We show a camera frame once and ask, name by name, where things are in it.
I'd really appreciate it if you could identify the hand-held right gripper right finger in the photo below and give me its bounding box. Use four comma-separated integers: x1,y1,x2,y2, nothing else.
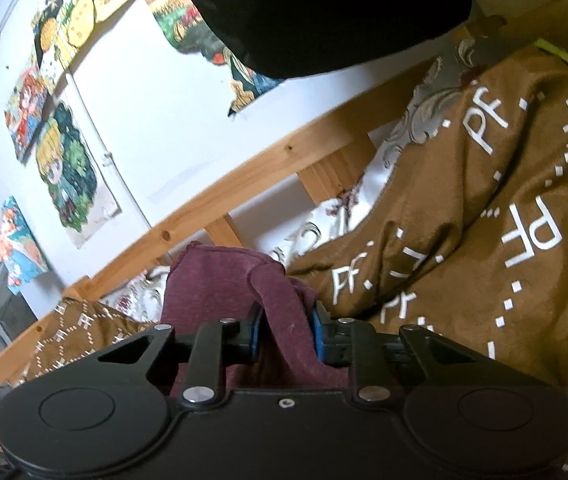
311,301,496,407

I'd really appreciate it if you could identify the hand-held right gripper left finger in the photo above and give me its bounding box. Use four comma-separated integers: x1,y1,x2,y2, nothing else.
96,304,265,407

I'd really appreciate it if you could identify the maroon shirt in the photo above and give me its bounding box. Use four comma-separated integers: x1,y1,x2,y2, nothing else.
159,241,351,397

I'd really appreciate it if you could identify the white patterned bed sheet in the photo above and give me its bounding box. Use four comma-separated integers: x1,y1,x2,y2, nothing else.
124,35,507,323

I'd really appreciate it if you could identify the brown printed blanket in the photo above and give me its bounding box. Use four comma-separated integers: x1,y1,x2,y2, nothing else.
18,42,568,480

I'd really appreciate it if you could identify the grey cabinet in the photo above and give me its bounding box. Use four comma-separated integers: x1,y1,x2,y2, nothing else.
0,264,40,335

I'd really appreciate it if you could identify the wooden bed frame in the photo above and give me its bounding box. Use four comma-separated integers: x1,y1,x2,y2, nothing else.
0,25,477,413

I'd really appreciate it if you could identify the white wall cable conduit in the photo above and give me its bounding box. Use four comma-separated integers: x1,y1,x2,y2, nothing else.
68,72,153,227

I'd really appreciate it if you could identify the blond figure green wall poster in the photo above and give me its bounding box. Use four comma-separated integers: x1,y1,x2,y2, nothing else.
34,100,123,250

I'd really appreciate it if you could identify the teal orange wall poster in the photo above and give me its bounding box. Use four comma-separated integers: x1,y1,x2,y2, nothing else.
0,195,50,297

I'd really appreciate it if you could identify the colourful cut-out wall poster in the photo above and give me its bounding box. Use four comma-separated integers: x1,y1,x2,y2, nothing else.
143,0,285,118

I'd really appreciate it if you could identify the red orange figure wall poster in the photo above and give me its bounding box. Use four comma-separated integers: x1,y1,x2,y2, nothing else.
4,57,53,165

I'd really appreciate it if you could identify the yellow black wall poster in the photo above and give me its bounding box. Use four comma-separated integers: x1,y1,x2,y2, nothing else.
30,0,98,92

